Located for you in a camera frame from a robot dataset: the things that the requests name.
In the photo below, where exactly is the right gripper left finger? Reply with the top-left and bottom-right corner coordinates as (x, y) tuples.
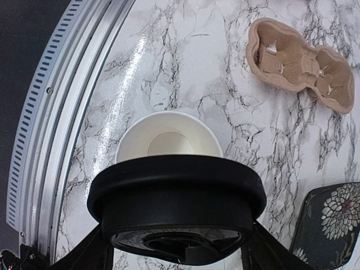
(50, 224), (113, 270)

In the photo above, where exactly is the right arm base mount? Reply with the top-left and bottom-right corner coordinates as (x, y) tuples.
(1, 244), (48, 270)

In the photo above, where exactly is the black plastic cup lid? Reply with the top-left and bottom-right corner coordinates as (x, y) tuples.
(87, 155), (267, 266)

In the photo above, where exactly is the brown cardboard cup carrier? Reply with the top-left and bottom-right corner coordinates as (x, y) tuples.
(245, 18), (355, 114)

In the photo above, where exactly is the black floral square plate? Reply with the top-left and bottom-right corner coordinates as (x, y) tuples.
(290, 182), (359, 269)

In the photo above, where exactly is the aluminium front rail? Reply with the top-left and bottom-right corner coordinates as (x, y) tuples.
(6, 1), (133, 259)

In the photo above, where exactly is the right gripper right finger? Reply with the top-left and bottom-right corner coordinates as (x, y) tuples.
(241, 221), (312, 270)

